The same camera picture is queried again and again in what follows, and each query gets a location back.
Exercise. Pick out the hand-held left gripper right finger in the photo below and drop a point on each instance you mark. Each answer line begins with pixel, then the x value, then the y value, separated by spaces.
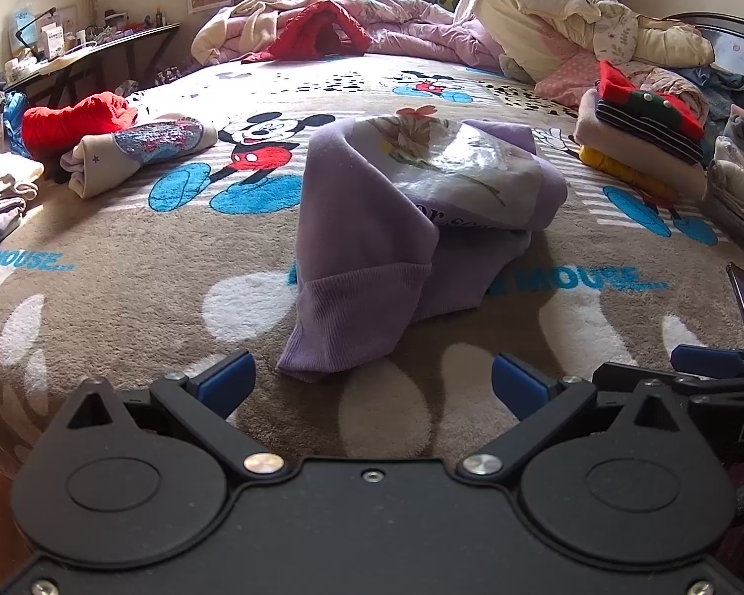
pixel 521 385

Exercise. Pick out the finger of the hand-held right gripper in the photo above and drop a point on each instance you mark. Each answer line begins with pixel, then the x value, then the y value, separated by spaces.
pixel 707 361

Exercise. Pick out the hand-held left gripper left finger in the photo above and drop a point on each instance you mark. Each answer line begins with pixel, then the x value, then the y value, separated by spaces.
pixel 226 379

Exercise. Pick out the purple sweatshirt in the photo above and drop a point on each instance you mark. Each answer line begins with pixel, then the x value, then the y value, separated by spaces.
pixel 359 248

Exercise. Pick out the stack of grey folded clothes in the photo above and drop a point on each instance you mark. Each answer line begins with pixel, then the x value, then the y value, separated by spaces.
pixel 738 192

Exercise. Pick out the pile of pale folded clothes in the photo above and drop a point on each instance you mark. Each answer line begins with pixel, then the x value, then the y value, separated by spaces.
pixel 0 192

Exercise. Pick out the yellow folded garment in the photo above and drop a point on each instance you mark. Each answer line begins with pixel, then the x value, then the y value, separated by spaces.
pixel 614 167

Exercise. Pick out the beige folded garment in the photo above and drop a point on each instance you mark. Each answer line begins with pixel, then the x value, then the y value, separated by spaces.
pixel 620 150

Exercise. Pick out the black striped folded garment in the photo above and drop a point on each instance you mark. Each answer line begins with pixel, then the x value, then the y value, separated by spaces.
pixel 645 129

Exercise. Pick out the rolled white sequined garment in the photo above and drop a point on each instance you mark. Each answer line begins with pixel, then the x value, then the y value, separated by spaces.
pixel 155 139

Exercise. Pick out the red and green sweater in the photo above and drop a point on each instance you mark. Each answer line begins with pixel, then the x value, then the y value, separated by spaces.
pixel 651 105

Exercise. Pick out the blue denim garment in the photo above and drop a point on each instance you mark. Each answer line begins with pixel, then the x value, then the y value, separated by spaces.
pixel 719 83

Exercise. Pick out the crumpled red knitted garment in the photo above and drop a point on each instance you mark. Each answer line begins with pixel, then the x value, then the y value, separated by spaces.
pixel 68 124

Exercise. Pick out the pink dotted pillow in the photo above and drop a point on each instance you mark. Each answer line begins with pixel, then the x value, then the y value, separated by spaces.
pixel 570 77

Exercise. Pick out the dark headboard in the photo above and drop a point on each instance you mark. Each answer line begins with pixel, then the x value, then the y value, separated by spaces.
pixel 738 43

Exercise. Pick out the cream floral quilt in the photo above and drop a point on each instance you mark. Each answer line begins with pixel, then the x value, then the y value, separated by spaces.
pixel 657 37

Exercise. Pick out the cream fleece blanket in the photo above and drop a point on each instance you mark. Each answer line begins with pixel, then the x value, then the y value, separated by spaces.
pixel 235 31

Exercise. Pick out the black desk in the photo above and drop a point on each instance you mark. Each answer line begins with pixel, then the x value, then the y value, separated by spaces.
pixel 118 43

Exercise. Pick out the red padded jacket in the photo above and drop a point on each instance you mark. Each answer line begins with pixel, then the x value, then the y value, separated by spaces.
pixel 313 28

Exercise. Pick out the white duvet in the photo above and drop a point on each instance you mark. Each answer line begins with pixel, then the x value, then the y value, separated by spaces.
pixel 533 18

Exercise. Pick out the pink quilt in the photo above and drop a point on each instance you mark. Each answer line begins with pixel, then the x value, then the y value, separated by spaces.
pixel 409 31

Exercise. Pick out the white box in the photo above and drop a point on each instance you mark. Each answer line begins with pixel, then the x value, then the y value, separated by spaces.
pixel 53 40

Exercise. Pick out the black desk lamp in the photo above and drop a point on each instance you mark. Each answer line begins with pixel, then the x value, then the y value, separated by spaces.
pixel 34 22

